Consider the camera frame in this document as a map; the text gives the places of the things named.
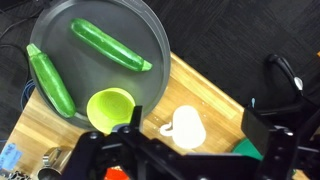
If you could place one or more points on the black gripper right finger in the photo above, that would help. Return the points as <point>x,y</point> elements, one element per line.
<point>256,131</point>

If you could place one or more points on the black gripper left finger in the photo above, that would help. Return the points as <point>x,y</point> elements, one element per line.
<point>137,118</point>

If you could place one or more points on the lime green plastic bowl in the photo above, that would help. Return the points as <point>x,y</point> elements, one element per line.
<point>110,108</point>

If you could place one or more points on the black office chair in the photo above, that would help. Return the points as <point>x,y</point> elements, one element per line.
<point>293,80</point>

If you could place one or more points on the dark grey round tray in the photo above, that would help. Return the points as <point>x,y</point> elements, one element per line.
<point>86,66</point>

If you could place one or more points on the green zucchini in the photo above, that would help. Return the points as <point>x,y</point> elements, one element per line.
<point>51,81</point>
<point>110,45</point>

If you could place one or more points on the stainless steel mug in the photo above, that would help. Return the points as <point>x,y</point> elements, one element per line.
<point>53,161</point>

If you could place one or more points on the blue tape patch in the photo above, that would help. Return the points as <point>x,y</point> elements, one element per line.
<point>10,156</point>

